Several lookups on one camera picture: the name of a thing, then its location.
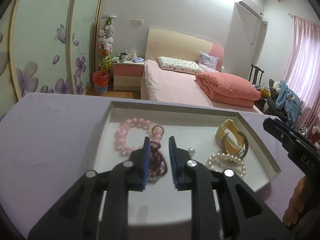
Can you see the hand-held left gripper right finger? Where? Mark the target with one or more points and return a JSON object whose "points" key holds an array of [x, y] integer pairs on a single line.
{"points": [[173, 165]]}

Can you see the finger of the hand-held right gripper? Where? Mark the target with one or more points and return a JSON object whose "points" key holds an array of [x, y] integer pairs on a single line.
{"points": [[277, 131]]}

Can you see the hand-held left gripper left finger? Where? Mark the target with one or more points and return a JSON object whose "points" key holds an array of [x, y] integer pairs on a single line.
{"points": [[145, 165]]}

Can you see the thin silver bangle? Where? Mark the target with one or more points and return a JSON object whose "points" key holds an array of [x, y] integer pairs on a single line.
{"points": [[153, 179]]}

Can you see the small pearl earring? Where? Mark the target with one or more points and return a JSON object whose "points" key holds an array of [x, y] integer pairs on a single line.
{"points": [[191, 151]]}

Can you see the dark bangle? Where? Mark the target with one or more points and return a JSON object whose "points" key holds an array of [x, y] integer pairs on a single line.
{"points": [[246, 145]]}

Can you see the grey cardboard tray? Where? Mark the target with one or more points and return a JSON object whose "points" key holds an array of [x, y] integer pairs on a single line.
{"points": [[190, 130]]}

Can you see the yellow bangle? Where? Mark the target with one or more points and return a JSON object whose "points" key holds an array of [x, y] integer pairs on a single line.
{"points": [[231, 145]]}

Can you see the person's right hand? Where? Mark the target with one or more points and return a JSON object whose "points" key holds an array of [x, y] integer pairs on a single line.
{"points": [[297, 197]]}

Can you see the dark grey garment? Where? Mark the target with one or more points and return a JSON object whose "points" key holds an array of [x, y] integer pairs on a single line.
{"points": [[271, 105]]}

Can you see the blue plush garment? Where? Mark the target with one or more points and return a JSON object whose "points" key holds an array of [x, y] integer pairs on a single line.
{"points": [[291, 102]]}

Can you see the yellow and red toy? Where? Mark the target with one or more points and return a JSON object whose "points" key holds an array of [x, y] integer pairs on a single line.
{"points": [[263, 92]]}

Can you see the dark wooden chair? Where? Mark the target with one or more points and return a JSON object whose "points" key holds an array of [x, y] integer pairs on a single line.
{"points": [[255, 73]]}

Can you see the folded pink quilt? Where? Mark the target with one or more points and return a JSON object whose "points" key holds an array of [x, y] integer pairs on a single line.
{"points": [[230, 90]]}

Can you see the pink curtain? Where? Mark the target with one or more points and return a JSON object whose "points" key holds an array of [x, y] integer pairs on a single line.
{"points": [[303, 67]]}

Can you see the pink bed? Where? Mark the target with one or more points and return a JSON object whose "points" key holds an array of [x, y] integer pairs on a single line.
{"points": [[170, 87]]}

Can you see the pink and cream nightstand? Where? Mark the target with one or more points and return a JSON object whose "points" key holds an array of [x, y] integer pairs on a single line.
{"points": [[127, 77]]}

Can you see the red mesh waste bin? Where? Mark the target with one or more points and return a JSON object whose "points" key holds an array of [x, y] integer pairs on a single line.
{"points": [[100, 83]]}

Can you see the purple floral pillow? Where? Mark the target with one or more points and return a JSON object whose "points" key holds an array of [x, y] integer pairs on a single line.
{"points": [[208, 61]]}

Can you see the purple bed sheet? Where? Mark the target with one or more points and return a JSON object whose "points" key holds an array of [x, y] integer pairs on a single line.
{"points": [[50, 142]]}

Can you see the air conditioner pipe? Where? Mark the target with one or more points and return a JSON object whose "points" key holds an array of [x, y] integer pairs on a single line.
{"points": [[255, 35]]}

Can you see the white patterned pillow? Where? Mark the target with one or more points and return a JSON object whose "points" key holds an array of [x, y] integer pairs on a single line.
{"points": [[180, 66]]}

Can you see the blue patterned pouch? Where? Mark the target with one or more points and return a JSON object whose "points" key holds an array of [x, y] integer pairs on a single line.
{"points": [[138, 60]]}

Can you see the tissue box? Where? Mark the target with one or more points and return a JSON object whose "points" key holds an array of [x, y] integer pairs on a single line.
{"points": [[133, 54]]}

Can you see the curtain rod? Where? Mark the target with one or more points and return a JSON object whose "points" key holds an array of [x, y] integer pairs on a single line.
{"points": [[302, 18]]}

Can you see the cream and pink headboard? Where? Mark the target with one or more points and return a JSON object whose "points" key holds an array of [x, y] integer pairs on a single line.
{"points": [[180, 45]]}

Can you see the white air conditioner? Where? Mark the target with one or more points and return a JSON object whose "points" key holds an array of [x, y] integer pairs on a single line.
{"points": [[250, 7]]}

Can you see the plush toy tower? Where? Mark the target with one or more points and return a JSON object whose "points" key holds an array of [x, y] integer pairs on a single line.
{"points": [[106, 42]]}

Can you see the floral sliding wardrobe door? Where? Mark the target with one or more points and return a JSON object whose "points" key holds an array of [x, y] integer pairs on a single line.
{"points": [[85, 42], [6, 67], [42, 42]]}

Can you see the white wall socket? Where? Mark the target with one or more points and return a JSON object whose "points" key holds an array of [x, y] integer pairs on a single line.
{"points": [[137, 21]]}

